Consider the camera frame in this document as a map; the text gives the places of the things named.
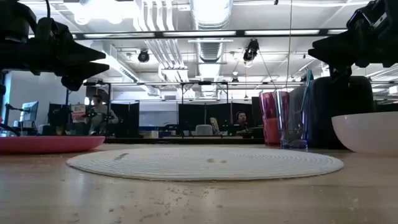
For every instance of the red plastic tumbler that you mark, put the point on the red plastic tumbler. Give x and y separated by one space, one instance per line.
269 124

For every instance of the computer monitor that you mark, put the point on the computer monitor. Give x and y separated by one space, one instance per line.
30 111

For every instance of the black ceiling-mounted camera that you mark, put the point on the black ceiling-mounted camera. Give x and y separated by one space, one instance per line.
143 56
251 49

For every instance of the pink plastic plate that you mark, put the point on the pink plastic plate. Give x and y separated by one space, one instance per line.
46 144

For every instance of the person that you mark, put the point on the person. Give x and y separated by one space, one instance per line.
101 115
242 123

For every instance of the clear plastic tumbler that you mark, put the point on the clear plastic tumbler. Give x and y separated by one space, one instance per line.
289 140

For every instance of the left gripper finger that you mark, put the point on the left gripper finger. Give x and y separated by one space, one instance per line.
87 69
84 53

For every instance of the pale peach bowl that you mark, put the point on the pale peach bowl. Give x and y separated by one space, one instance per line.
370 133

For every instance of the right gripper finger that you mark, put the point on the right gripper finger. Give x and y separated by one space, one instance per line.
332 56
335 40

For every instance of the black overhead frame beam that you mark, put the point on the black overhead frame beam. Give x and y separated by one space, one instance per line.
199 33

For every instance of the white round woven placemat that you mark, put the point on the white round woven placemat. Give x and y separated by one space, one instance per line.
202 165

